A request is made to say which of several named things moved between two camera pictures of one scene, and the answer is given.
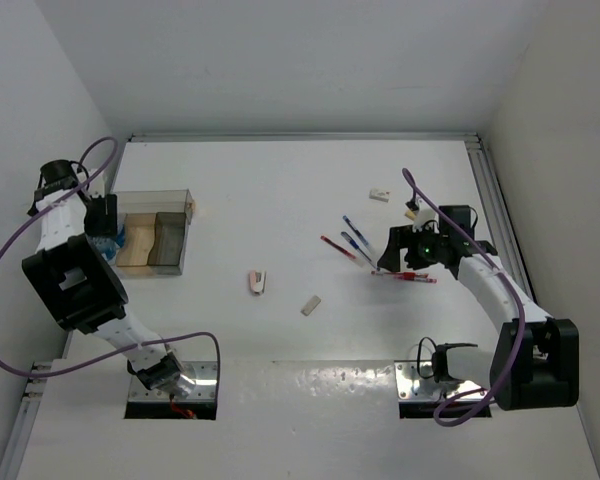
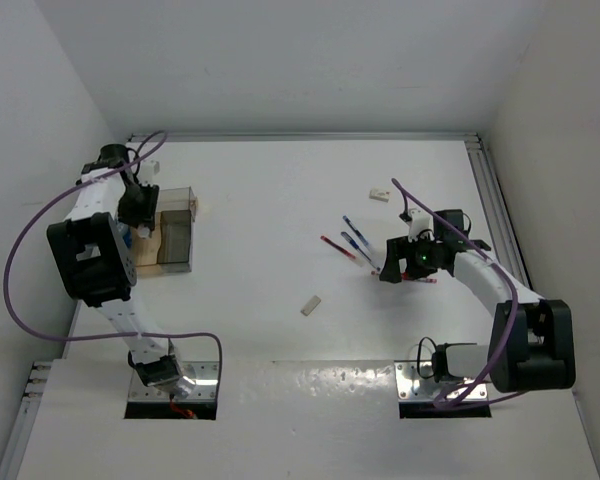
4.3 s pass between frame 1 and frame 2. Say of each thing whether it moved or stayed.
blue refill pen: stayed
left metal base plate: stayed
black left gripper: moved
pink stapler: moved
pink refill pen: stayed
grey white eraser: stayed
